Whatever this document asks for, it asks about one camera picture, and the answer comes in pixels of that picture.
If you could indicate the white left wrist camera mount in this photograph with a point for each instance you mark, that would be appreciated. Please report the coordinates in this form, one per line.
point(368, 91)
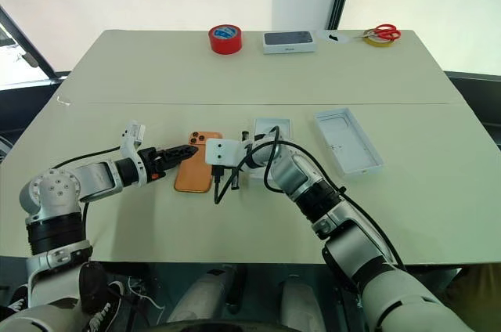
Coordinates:
point(132, 137)

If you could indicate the black sneaker with white stripes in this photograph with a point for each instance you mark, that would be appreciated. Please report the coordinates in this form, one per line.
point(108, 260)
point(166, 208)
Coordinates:
point(105, 300)

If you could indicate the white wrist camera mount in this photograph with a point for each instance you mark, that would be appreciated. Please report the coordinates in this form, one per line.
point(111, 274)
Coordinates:
point(220, 152)
point(132, 137)

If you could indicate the black slanted frame bar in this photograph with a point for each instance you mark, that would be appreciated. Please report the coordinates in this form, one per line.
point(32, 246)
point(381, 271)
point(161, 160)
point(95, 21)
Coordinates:
point(27, 50)

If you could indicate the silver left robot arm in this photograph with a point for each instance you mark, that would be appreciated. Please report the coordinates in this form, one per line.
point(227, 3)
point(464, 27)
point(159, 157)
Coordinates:
point(58, 187)

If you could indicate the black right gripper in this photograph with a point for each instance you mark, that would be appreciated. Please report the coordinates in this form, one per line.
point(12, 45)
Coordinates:
point(227, 168)

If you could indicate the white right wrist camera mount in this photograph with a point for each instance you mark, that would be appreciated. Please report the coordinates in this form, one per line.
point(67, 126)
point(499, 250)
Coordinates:
point(220, 152)

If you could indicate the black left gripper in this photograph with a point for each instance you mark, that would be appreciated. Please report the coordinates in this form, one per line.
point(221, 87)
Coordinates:
point(148, 165)

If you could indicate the yellow tape roll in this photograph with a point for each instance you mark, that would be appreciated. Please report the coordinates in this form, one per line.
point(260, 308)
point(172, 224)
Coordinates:
point(379, 41)

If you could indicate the orange smartphone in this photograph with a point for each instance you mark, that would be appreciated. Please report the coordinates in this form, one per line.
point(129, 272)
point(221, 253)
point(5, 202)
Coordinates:
point(193, 175)

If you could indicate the white phone box base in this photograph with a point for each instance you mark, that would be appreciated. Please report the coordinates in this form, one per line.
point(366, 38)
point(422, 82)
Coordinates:
point(274, 126)

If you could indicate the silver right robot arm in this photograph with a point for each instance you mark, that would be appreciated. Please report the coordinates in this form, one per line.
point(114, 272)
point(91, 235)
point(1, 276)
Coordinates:
point(352, 238)

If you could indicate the closed white phone box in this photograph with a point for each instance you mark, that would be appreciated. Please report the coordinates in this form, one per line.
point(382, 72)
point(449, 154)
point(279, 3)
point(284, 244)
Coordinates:
point(289, 42)

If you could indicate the white rounded robot leg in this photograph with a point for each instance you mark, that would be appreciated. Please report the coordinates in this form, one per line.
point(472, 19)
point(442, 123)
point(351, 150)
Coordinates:
point(299, 304)
point(199, 296)

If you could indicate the red tape roll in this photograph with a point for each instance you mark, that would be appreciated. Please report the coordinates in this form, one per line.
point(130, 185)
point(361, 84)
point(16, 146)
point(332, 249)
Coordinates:
point(225, 40)

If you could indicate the white phone box lid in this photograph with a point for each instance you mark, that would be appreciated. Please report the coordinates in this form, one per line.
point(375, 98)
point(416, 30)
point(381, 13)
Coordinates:
point(348, 144)

